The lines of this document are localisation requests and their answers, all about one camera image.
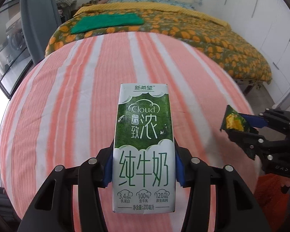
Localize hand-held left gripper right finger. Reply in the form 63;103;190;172
174;138;271;232

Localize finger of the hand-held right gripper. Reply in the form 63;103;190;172
228;129;281;161
242;110;290;130

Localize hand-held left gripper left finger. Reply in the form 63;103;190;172
18;141;115;232

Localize green snack wrapper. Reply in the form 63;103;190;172
219;105;259;134

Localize green and white milk carton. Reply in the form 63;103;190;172
112;83;177;213

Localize orange textured cloth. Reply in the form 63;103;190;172
255;174;290;223

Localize orange striped tablecloth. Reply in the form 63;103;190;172
0;31;260;232

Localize white wardrobe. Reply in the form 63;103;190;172
196;0;290;107

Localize floral orange and green blanket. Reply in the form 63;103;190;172
45;11;273;85

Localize yellow blanket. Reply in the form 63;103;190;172
74;2;232;28

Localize folded green cloth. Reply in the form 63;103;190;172
71;13;145;34

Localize sliding glass door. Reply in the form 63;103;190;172
0;0;34;97

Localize washing machine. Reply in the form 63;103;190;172
6;25;25;54

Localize blue-grey curtain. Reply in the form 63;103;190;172
19;0;61;63

